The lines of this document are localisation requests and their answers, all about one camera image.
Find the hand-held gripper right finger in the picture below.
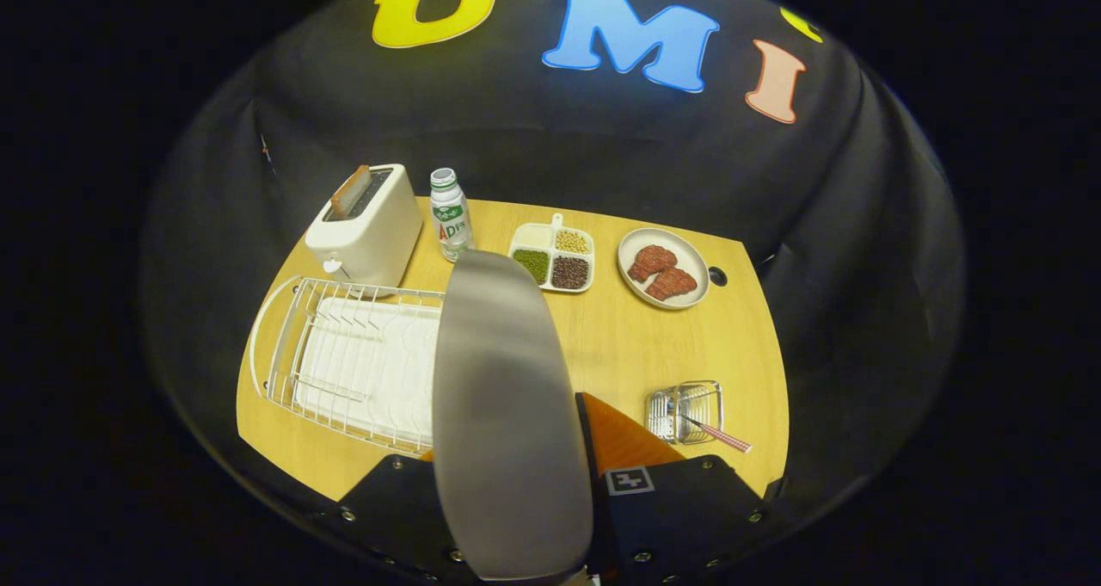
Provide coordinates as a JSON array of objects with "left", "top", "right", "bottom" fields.
[{"left": 575, "top": 391, "right": 771, "bottom": 585}]

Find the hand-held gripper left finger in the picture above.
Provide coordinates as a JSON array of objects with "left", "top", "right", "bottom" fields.
[{"left": 337, "top": 450, "right": 487, "bottom": 583}]

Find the metal wire basket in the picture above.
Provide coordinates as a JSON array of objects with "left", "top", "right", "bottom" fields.
[{"left": 645, "top": 380, "right": 725, "bottom": 446}]

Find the beige round plate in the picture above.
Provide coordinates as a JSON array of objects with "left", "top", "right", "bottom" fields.
[{"left": 431, "top": 250, "right": 594, "bottom": 582}]

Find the white spoon checked handle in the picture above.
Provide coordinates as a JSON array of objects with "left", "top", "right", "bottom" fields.
[{"left": 667, "top": 397, "right": 753, "bottom": 454}]

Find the white wire dish rack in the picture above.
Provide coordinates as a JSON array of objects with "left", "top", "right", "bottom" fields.
[{"left": 248, "top": 274, "right": 448, "bottom": 458}]

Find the cream shallow meat dish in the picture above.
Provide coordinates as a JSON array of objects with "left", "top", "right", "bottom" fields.
[{"left": 617, "top": 227, "right": 711, "bottom": 311}]

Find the white drip tray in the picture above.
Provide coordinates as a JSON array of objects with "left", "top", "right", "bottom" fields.
[{"left": 292, "top": 296, "right": 444, "bottom": 445}]

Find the red meat piece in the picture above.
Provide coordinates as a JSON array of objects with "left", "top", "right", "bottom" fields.
[
  {"left": 645, "top": 267, "right": 698, "bottom": 302},
  {"left": 627, "top": 244, "right": 679, "bottom": 283}
]

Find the pile of dark red beans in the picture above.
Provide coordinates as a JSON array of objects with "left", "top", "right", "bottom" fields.
[{"left": 552, "top": 256, "right": 590, "bottom": 290}]

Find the white toaster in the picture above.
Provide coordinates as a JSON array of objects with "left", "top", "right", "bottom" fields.
[{"left": 304, "top": 163, "right": 424, "bottom": 299}]

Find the pile of green beans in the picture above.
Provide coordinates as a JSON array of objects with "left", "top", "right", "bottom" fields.
[{"left": 514, "top": 249, "right": 551, "bottom": 284}]

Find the white divided tray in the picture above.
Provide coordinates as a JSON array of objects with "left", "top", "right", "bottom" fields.
[{"left": 507, "top": 213, "right": 596, "bottom": 294}]

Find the white bottle green label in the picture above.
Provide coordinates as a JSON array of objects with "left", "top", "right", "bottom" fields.
[{"left": 429, "top": 167, "right": 475, "bottom": 263}]

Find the toast bread slice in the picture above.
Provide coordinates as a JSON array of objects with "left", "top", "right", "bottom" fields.
[{"left": 330, "top": 165, "right": 372, "bottom": 219}]

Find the black backdrop cloth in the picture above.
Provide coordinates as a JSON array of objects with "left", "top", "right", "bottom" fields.
[{"left": 142, "top": 0, "right": 969, "bottom": 527}]

